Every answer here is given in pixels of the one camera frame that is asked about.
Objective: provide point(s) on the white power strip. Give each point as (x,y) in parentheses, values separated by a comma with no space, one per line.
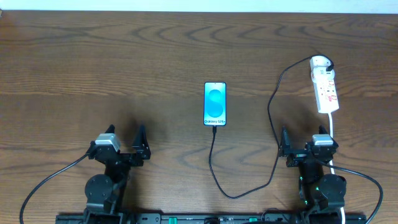
(322,75)

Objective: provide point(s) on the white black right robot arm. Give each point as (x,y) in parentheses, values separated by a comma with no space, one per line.
(323,194)

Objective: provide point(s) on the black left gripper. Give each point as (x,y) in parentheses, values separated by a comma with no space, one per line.
(125,157)

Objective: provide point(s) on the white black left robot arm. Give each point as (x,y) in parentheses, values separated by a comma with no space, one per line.
(105,192)

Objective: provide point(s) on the blue Galaxy smartphone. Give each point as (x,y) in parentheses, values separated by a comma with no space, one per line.
(214,108)

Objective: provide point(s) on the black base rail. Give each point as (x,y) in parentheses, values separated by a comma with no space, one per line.
(156,218)

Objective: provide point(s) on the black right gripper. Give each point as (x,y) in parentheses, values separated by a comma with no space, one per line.
(302,157)

